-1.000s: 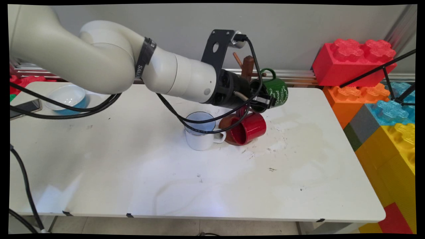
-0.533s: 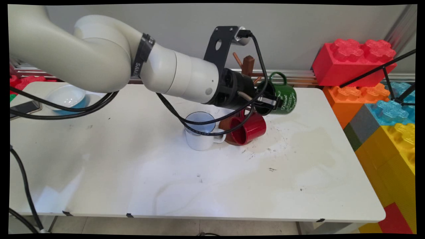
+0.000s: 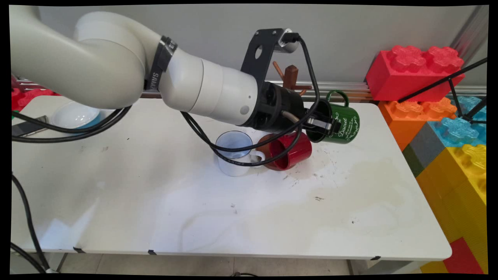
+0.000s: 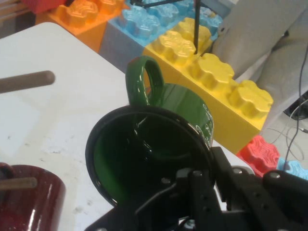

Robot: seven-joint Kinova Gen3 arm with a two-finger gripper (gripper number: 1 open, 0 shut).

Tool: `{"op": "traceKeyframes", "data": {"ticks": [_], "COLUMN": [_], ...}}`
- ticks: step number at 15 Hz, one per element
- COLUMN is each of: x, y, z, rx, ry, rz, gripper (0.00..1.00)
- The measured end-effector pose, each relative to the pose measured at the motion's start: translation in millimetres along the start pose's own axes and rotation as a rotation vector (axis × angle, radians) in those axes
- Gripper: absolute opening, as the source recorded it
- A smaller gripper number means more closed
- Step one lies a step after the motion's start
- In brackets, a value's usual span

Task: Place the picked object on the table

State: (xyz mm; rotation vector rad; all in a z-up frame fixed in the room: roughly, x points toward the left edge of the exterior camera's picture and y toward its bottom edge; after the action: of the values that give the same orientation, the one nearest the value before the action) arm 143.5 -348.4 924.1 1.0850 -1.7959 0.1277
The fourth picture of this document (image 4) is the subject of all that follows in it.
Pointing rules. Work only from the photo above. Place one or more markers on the small red toy brick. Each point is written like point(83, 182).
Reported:
point(260, 154)

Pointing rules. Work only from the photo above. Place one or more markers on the green mug with white print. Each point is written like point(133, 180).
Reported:
point(183, 106)

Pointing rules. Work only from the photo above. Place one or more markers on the big red toy brick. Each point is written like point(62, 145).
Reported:
point(43, 4)

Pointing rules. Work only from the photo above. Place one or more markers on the red mug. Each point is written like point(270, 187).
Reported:
point(31, 204)

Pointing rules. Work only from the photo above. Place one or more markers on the wooden mug tree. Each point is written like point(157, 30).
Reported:
point(24, 81)

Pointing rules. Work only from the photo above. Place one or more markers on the flat black device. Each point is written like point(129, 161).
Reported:
point(298, 106)

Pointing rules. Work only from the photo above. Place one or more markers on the orange toy brick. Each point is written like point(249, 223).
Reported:
point(81, 16)

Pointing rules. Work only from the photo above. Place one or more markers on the yellow toy brick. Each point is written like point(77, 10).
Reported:
point(216, 96)

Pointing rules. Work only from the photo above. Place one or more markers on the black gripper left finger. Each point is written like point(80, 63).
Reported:
point(202, 199)

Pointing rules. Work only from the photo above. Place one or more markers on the light grey fabric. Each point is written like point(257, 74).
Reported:
point(252, 29)

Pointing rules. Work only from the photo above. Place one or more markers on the blue toy brick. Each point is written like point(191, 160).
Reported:
point(144, 21)
point(293, 169)

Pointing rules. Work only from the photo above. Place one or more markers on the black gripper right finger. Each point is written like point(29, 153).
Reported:
point(252, 199)

